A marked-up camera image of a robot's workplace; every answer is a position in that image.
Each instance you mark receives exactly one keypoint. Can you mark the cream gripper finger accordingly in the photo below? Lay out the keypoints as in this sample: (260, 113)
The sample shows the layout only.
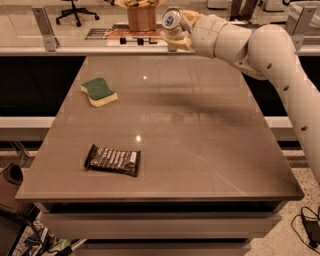
(177, 39)
(192, 16)

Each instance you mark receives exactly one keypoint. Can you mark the silver blue redbull can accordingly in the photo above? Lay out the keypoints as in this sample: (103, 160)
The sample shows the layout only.
(173, 18)

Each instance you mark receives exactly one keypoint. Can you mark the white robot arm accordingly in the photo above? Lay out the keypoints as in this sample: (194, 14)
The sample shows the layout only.
(265, 53)

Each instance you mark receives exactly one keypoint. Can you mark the brown cardboard box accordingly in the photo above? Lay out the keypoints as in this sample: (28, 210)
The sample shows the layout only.
(141, 19)

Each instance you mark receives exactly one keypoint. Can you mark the green yellow sponge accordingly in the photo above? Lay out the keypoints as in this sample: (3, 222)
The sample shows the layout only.
(98, 92)

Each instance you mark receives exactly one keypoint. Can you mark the black office chair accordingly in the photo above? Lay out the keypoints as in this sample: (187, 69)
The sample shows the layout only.
(75, 11)

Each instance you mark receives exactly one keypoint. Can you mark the black snack bar wrapper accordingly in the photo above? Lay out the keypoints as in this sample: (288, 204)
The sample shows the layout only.
(113, 160)

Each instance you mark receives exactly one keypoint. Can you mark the upper grey drawer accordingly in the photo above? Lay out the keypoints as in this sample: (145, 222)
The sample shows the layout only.
(229, 225)

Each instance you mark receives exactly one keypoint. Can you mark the brown bin at left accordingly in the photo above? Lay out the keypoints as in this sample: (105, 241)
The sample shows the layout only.
(11, 177)

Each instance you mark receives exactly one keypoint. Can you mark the middle metal glass post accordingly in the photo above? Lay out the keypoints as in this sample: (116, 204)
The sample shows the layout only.
(172, 48)

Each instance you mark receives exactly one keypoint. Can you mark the metal glass post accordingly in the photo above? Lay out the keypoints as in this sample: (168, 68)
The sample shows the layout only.
(172, 48)
(50, 41)
(296, 27)

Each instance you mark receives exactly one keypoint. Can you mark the right metal glass post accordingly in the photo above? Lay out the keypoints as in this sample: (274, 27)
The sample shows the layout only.
(296, 27)

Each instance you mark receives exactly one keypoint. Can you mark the left metal glass post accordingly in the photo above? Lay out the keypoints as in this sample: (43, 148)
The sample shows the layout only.
(50, 41)

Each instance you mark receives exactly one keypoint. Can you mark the black power adapter with cable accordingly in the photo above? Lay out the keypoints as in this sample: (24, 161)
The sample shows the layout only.
(311, 223)

